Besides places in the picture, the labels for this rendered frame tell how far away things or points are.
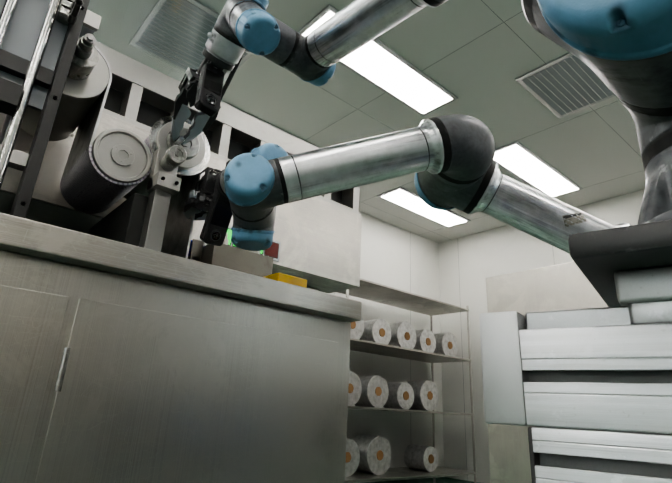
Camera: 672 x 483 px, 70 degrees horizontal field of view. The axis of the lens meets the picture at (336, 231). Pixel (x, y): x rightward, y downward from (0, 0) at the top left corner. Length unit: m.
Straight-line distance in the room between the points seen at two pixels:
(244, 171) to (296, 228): 1.01
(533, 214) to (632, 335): 0.60
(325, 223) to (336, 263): 0.16
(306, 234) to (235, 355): 0.97
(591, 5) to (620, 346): 0.24
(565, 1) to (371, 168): 0.46
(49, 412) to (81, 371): 0.06
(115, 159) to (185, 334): 0.47
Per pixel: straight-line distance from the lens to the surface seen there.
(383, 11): 0.89
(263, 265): 1.17
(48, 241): 0.74
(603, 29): 0.38
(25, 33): 1.08
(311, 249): 1.75
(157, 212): 1.07
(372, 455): 4.56
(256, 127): 1.78
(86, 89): 1.18
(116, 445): 0.78
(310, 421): 0.94
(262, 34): 0.97
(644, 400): 0.41
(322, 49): 0.99
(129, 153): 1.14
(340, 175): 0.77
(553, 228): 1.00
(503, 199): 0.97
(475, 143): 0.85
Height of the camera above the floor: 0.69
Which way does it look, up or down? 20 degrees up
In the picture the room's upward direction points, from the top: 3 degrees clockwise
